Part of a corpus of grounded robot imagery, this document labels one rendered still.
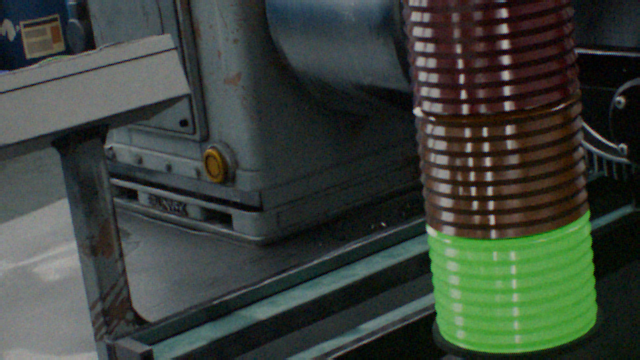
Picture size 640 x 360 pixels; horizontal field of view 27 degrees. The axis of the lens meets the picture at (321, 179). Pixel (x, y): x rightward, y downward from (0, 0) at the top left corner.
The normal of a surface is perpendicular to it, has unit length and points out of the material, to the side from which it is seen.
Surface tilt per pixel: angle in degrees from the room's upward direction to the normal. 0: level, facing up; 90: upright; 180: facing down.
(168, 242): 0
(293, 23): 92
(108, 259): 90
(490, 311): 66
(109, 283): 90
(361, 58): 107
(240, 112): 90
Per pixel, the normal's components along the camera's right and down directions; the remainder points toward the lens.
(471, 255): -0.52, -0.12
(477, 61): -0.31, -0.13
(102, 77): 0.55, -0.22
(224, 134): -0.76, 0.26
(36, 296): -0.13, -0.95
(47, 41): 0.66, 0.12
